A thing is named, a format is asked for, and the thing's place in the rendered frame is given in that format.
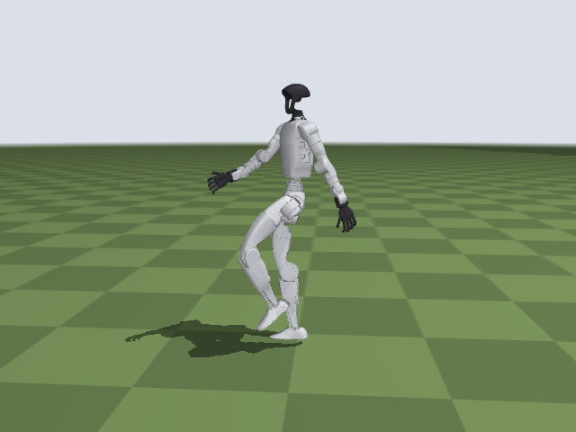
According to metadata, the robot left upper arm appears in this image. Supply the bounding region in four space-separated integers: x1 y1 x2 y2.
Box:
297 122 328 174

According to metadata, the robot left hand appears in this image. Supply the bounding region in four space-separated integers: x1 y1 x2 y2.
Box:
334 197 356 232

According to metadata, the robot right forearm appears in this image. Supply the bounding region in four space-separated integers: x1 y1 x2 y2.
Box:
231 154 262 181

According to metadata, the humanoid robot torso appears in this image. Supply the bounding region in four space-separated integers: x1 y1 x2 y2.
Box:
280 116 314 217

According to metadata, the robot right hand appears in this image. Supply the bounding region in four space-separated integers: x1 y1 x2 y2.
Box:
207 169 238 194

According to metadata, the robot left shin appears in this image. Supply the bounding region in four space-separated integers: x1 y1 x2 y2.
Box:
238 248 278 310

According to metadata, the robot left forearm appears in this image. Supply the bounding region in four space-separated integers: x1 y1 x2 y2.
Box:
323 158 347 205

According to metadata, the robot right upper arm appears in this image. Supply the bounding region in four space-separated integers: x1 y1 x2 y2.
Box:
256 122 285 163

